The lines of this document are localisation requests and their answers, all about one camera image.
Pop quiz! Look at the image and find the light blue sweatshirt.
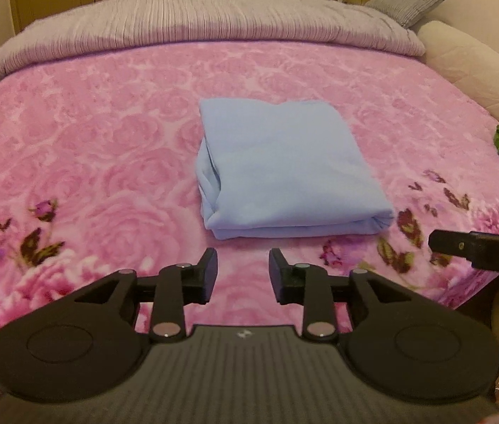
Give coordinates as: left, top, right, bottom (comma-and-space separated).
194, 97, 396, 241

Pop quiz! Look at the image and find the grey ribbed duvet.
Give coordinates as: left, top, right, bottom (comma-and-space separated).
0, 0, 427, 87

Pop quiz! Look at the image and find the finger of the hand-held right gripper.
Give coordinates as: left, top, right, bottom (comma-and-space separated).
428, 229, 474, 258

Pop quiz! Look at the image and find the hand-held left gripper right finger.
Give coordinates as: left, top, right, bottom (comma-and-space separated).
268, 248, 405, 343

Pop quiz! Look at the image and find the grey pillow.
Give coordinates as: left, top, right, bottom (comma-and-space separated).
365, 0, 448, 29

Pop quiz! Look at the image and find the cream long pillow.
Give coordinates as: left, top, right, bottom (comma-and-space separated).
416, 20, 499, 128

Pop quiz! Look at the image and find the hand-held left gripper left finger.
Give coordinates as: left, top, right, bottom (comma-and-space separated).
74, 247, 219, 343

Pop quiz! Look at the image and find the pink rose print blanket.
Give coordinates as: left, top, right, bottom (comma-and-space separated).
0, 40, 499, 385

